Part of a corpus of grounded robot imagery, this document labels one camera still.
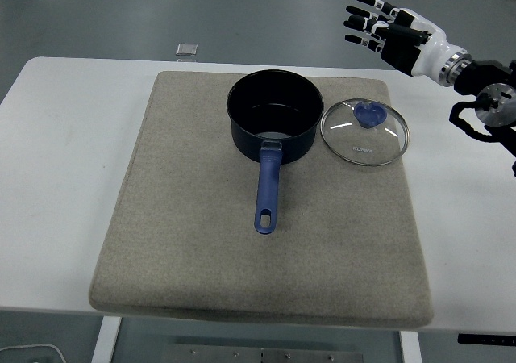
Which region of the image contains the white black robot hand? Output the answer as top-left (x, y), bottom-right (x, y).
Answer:
top-left (343, 0), bottom-right (463, 78)

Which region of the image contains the glass pot lid blue knob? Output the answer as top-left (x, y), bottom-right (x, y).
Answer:
top-left (319, 97), bottom-right (411, 168)

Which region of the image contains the small silver floor plate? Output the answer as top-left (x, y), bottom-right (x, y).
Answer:
top-left (176, 41), bottom-right (200, 59)

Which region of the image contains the beige grey fabric mat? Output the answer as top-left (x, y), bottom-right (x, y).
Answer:
top-left (88, 69), bottom-right (435, 328)

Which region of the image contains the white table leg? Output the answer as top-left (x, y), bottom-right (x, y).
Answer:
top-left (89, 316), bottom-right (123, 363)
top-left (398, 330), bottom-right (422, 363)

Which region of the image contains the black table control panel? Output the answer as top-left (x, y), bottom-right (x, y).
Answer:
top-left (457, 333), bottom-right (516, 346)

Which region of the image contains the dark pot with blue handle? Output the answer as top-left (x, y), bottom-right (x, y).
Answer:
top-left (225, 69), bottom-right (325, 236)

